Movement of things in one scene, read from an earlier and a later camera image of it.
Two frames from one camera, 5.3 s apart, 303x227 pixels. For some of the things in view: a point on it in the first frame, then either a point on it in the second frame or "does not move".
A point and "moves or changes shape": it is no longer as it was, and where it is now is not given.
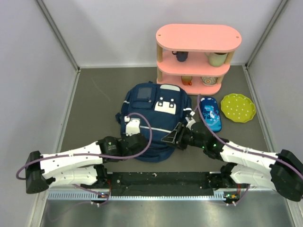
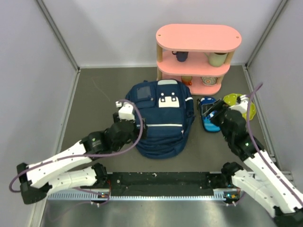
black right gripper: (173, 137) → (218, 106)
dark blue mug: (182, 56) does not move
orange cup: (187, 80) does not move
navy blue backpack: (167, 105) moves or changes shape
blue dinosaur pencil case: (209, 108) does not move
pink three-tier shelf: (195, 56) does not move
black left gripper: (126, 136) → (143, 135)
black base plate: (160, 183) does not move
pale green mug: (216, 59) does not move
